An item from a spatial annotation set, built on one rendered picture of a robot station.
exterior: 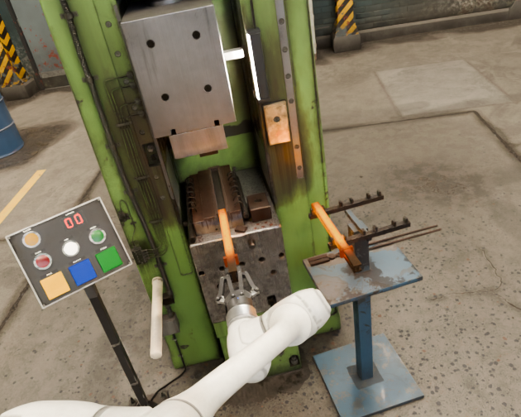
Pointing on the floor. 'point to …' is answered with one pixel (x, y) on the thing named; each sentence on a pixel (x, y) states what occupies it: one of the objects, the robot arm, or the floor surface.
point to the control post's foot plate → (150, 400)
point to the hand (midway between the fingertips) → (232, 268)
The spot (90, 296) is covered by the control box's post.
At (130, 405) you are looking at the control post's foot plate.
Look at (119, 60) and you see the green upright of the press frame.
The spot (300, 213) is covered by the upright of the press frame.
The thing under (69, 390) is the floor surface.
